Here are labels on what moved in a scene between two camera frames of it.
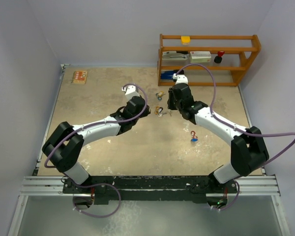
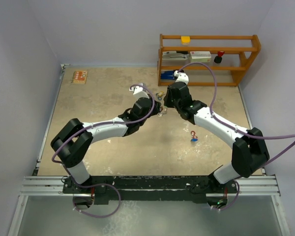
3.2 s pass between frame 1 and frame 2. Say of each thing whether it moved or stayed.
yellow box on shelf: stayed
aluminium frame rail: stayed
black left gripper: moved
